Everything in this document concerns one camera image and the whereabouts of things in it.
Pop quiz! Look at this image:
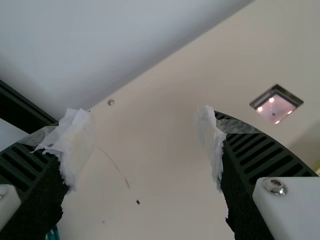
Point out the black post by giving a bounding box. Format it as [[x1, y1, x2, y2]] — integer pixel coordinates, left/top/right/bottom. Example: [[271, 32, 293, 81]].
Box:
[[0, 79, 60, 136]]

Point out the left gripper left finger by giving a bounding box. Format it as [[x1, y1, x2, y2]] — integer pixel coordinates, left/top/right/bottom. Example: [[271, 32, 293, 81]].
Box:
[[0, 107, 97, 240]]

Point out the small square scanner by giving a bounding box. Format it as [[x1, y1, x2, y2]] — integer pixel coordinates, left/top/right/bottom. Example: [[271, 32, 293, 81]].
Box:
[[249, 84, 305, 126]]

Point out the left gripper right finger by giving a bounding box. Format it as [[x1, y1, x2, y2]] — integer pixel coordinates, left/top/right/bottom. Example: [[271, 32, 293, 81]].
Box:
[[193, 104, 320, 240]]

